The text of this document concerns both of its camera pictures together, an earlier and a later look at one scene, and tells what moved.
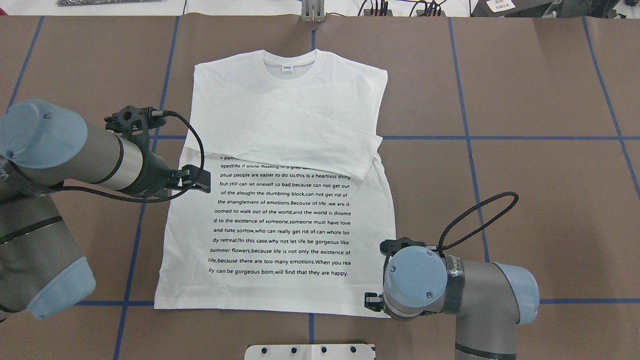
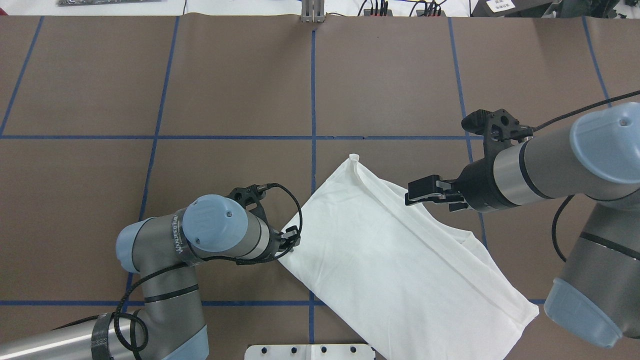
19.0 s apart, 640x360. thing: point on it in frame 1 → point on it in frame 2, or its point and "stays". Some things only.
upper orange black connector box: x=367 y=12 stays
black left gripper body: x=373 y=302 → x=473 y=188
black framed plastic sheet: x=61 y=3 stays
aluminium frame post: x=313 y=11 stays
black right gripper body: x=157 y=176 → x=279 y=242
